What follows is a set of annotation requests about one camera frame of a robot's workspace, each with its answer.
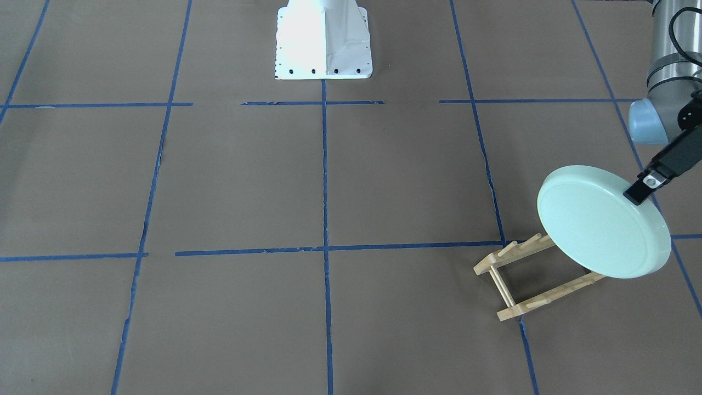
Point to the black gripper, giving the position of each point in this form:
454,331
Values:
672,159

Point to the light green plate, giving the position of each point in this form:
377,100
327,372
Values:
584,211

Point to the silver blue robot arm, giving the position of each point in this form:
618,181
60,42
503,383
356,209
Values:
670,114

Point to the wooden plate rack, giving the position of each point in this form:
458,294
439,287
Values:
526,277

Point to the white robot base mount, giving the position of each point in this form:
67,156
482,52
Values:
322,40

